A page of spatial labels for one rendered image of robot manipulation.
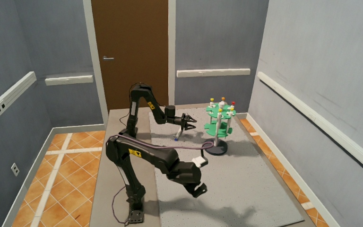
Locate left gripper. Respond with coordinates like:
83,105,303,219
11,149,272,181
174,113,197,131

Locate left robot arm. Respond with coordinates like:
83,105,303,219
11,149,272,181
126,84,175,138

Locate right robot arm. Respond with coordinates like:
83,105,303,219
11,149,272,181
105,129,208,224

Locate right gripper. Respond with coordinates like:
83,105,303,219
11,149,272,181
179,157,207,198

